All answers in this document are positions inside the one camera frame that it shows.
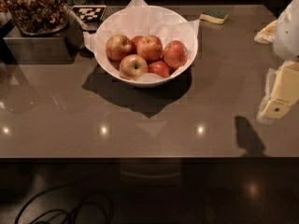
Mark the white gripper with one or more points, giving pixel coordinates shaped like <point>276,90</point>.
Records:
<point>287,34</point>

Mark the white bowl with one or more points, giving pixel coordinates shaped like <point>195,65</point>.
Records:
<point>146,81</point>

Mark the front small red apple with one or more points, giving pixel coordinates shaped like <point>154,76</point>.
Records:
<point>159,68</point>

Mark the hidden back red apple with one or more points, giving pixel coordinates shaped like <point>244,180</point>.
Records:
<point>134,42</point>

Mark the front yellow-red apple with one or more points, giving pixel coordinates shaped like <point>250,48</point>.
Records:
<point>132,67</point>

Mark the left red-yellow apple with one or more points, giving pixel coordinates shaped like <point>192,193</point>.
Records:
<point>118,47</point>

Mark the yellow green sponge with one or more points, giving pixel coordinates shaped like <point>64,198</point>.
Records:
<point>214,16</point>

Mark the white paper liner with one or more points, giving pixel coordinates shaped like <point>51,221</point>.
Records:
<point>146,19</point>

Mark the black white marker tag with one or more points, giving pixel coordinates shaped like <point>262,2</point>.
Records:
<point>90,13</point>

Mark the glass jar of snacks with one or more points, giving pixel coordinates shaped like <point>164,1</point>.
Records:
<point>38,17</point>

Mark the grey metal box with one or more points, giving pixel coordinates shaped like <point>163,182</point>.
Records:
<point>58,48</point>

